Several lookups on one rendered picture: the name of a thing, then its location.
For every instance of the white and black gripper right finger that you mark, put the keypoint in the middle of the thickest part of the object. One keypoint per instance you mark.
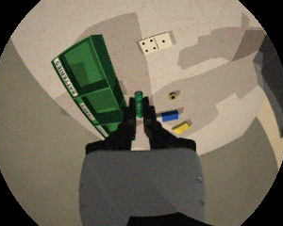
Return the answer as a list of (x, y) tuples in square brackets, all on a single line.
[(161, 138)]

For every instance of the green divided tray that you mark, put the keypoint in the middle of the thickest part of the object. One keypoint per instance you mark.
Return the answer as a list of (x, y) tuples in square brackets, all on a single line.
[(81, 65)]

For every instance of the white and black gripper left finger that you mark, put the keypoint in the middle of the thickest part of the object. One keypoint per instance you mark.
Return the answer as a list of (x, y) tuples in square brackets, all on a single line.
[(118, 140)]

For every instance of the green battery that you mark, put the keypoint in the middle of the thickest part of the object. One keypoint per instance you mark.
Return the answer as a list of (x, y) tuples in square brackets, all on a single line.
[(138, 103)]

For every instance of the yellow block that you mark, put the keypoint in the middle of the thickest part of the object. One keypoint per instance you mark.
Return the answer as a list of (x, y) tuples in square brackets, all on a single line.
[(181, 127)]

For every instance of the white domino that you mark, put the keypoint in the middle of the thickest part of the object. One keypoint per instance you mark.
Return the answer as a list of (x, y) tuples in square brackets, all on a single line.
[(155, 43)]

